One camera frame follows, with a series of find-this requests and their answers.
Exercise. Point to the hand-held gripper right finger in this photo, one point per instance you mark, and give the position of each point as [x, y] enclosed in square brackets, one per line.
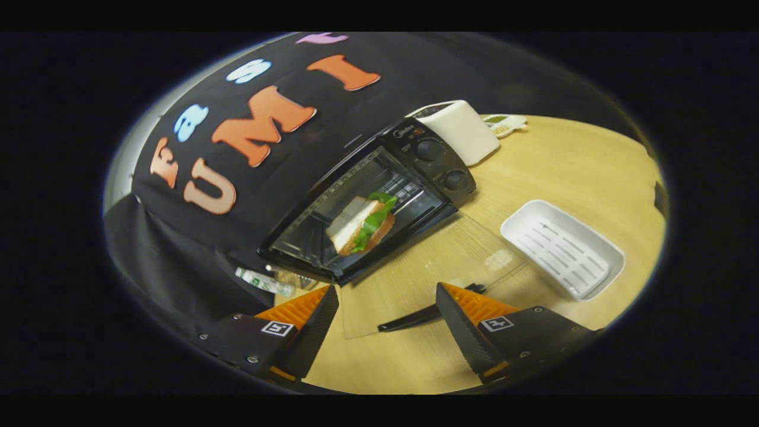
[465, 332]

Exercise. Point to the white plastic tray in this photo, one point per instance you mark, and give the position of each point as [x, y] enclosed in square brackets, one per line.
[563, 249]

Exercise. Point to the small white bottle green label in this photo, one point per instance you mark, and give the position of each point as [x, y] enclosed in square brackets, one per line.
[261, 280]

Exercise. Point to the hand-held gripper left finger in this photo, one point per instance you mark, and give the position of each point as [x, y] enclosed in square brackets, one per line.
[311, 335]

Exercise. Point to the sandwich with lettuce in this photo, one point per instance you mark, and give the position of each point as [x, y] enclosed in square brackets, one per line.
[362, 225]

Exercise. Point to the white slot toaster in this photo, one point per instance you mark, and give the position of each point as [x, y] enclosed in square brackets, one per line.
[462, 130]

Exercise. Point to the white divided dish with beans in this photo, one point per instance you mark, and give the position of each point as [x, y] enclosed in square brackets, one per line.
[507, 124]

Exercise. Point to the black toaster oven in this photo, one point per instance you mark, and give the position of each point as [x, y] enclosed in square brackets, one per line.
[439, 154]

